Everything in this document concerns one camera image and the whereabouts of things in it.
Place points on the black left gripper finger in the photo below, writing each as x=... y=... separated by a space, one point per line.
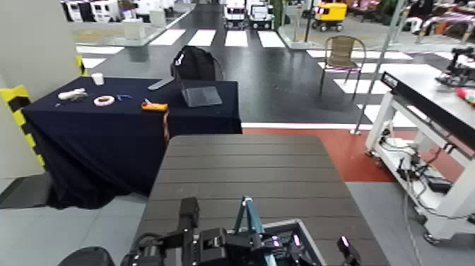
x=349 y=254

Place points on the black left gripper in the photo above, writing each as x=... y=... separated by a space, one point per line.
x=213 y=245

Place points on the teal plastic crate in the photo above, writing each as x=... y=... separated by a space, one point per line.
x=255 y=217

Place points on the black robot arm on cart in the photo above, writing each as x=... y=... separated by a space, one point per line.
x=458 y=70

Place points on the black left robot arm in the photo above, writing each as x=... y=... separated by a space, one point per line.
x=89 y=258

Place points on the black power adapter box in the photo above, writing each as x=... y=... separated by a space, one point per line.
x=439 y=185

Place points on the dark grey laptop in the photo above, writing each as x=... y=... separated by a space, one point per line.
x=201 y=96

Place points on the slanted grey metal pole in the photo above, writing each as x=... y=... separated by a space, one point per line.
x=374 y=78

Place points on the orange utility knife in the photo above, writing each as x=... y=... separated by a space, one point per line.
x=154 y=107

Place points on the red pink package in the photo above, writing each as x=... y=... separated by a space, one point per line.
x=467 y=95

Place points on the brown wicker metal chair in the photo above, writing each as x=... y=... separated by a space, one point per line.
x=341 y=52

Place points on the table with navy cloth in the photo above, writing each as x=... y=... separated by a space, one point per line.
x=111 y=148

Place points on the black backpack on chair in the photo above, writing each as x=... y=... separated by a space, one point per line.
x=195 y=65

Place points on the grey flat remote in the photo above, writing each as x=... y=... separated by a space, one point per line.
x=160 y=84

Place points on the small blue tool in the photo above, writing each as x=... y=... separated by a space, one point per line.
x=123 y=97

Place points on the dark sign pole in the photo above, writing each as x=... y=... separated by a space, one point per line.
x=309 y=22

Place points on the white delivery vehicle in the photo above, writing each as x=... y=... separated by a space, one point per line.
x=261 y=15
x=234 y=15

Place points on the white tape roll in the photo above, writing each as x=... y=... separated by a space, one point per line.
x=100 y=103

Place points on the yellow delivery vehicle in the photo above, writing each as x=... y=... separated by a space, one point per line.
x=329 y=13

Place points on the white paper cup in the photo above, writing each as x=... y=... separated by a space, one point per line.
x=98 y=78

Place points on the white plastic toy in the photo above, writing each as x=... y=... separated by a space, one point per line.
x=72 y=94

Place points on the yellow black hazard strip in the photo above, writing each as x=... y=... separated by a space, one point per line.
x=16 y=102
x=81 y=66

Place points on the white kiosk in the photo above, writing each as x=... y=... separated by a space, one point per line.
x=104 y=10
x=74 y=10

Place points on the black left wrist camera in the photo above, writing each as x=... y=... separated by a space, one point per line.
x=189 y=210

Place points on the white pedestal box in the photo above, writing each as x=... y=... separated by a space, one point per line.
x=134 y=29

